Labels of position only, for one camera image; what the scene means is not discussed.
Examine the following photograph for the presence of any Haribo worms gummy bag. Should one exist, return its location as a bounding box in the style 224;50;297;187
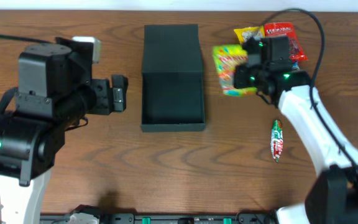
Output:
213;44;256;96

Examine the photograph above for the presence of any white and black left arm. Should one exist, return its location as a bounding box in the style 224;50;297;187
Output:
0;36;128;223

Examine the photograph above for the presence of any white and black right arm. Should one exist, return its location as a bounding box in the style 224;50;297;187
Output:
234;36;358;223

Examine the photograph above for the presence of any blue Oreo cookie pack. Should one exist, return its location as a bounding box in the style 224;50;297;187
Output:
292;61;300;70

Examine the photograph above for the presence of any red candy bag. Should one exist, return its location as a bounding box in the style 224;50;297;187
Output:
264;22;308;62

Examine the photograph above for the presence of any yellow Hacks candy bag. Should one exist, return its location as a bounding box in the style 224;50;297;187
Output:
234;26;265;44

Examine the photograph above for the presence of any green KitKat Chunky bar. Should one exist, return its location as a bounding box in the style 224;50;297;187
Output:
270;119;283;162

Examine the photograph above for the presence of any black open gift box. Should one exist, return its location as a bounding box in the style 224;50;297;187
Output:
140;24;206;133

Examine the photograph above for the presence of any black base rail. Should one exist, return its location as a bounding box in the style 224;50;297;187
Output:
40;205;278;224

